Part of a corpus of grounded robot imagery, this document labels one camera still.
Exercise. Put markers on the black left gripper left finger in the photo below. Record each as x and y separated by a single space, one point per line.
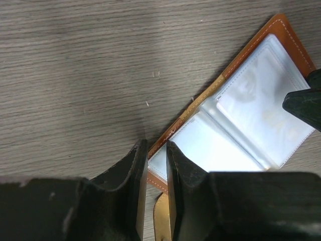
110 206

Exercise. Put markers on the brown leather card holder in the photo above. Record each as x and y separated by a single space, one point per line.
238 123

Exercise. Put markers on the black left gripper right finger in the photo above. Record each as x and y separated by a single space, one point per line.
240 205

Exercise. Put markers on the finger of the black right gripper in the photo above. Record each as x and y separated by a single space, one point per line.
314 79
305 105

